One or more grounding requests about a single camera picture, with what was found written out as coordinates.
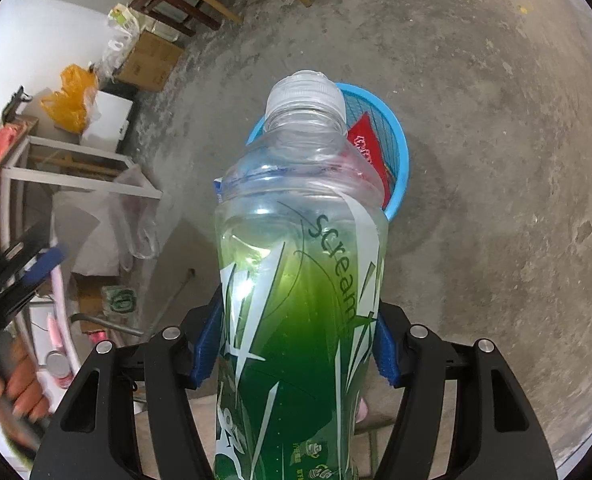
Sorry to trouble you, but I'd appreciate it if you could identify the blue plastic waste basket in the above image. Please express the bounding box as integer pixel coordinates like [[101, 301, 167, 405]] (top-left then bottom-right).
[[246, 82, 411, 222]]

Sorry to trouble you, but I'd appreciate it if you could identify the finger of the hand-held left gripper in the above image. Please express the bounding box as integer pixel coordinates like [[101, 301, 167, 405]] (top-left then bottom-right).
[[23, 242, 70, 288], [0, 222, 51, 261]]

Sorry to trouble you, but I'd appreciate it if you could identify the brown cardboard box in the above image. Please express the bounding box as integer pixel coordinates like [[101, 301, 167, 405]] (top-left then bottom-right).
[[114, 30, 185, 92]]

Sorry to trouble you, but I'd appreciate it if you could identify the yellow plastic bag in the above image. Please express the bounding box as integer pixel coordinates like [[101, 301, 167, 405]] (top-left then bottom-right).
[[42, 64, 101, 133]]

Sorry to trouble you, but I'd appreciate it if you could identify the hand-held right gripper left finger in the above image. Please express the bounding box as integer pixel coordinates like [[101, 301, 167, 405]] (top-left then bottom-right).
[[30, 295, 224, 480]]

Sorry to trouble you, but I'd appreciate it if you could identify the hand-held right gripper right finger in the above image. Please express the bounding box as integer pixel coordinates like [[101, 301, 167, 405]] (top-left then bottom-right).
[[375, 302, 559, 480]]

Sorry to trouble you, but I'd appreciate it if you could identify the person's left hand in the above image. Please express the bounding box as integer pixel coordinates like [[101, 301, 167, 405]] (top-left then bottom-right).
[[0, 345, 51, 448]]

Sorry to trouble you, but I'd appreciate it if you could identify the tin can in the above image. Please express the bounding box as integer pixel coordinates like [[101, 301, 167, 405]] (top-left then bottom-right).
[[44, 351, 74, 390]]

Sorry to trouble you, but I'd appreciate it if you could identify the pink printed table cover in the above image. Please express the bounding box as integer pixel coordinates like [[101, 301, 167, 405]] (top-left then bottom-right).
[[46, 257, 79, 361]]

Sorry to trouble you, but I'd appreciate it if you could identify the red colourful snack bag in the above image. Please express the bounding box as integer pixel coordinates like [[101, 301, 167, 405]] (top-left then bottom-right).
[[347, 112, 397, 201]]

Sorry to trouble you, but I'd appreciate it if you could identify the white pillow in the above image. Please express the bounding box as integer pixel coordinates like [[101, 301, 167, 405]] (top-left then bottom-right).
[[50, 190, 126, 277]]

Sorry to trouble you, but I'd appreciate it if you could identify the cardboard box green label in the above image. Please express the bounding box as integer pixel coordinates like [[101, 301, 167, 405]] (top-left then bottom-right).
[[70, 272, 144, 333]]

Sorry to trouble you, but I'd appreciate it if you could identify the clear plastic bag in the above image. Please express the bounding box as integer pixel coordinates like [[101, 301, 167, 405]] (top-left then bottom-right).
[[106, 167, 161, 261]]

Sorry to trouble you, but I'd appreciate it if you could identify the green label plastic bottle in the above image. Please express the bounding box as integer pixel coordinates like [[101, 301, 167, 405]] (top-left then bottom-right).
[[213, 69, 391, 480]]

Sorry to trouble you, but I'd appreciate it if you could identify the white foam box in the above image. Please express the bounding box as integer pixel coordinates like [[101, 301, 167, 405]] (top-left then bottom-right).
[[80, 90, 134, 153]]

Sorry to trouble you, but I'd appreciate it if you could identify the white plastic bag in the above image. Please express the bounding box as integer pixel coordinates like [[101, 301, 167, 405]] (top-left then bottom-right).
[[106, 4, 144, 78]]

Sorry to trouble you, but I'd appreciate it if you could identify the white-framed wooden side table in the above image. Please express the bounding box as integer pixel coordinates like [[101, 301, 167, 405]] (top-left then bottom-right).
[[0, 116, 163, 271]]

